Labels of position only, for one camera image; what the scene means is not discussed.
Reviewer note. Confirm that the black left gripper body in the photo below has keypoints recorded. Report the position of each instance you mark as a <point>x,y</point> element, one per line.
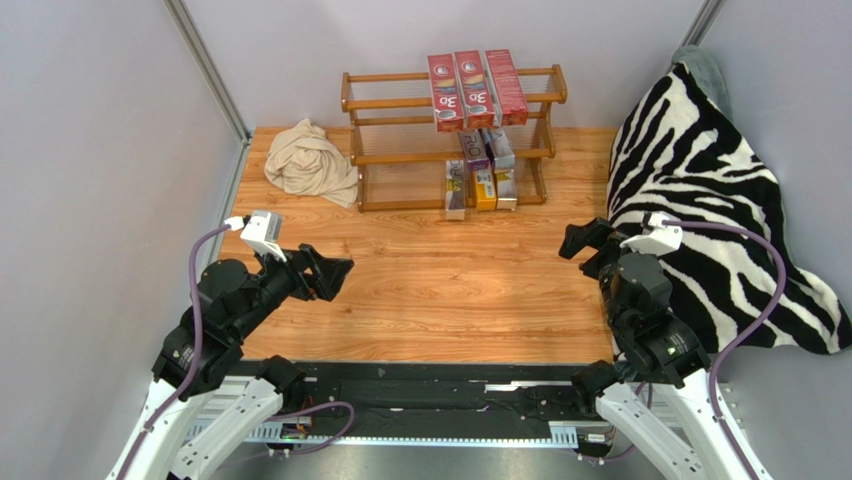
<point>281,279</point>

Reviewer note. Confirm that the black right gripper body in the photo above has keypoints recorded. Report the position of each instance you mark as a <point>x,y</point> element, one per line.
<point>595,247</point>

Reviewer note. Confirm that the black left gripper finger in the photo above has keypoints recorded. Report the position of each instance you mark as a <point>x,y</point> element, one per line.
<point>328,277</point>
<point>310,259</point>

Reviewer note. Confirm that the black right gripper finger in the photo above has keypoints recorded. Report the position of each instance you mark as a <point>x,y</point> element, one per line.
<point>593,234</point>
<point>599,262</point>

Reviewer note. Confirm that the silver gold toothpaste box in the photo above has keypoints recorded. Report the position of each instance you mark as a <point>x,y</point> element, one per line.
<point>506,187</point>
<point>455,190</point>

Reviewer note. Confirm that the orange toothpaste box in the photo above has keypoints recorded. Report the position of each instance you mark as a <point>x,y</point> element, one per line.
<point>485,194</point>

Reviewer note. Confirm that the silver purple R&O toothpaste box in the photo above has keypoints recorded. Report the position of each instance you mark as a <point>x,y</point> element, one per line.
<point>499,148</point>

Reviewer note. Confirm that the silver blue Sensitive toothpaste box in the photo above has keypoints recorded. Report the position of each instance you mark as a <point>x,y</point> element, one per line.
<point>474,150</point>

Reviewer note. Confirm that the red 3D toothpaste box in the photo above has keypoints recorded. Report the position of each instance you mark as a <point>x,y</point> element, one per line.
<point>448,111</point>
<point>479,108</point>

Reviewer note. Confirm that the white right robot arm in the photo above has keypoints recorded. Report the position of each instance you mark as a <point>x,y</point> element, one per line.
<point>667,354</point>

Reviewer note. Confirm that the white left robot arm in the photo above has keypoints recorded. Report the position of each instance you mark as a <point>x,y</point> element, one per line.
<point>228,304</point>

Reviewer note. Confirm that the wooden two-tier shelf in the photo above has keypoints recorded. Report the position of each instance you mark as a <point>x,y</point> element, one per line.
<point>399,155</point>

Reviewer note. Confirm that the beige crumpled cloth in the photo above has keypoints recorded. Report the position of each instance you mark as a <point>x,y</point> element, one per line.
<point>302,161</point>

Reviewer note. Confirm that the zebra print blanket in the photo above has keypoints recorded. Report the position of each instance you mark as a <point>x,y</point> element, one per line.
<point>677,153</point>

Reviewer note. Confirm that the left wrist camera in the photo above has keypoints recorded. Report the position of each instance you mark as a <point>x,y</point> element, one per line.
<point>261,232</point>

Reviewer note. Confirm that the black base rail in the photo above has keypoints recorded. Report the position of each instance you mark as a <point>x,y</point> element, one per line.
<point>412,407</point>

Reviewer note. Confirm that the aluminium frame post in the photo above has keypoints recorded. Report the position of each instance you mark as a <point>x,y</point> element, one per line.
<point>193,38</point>

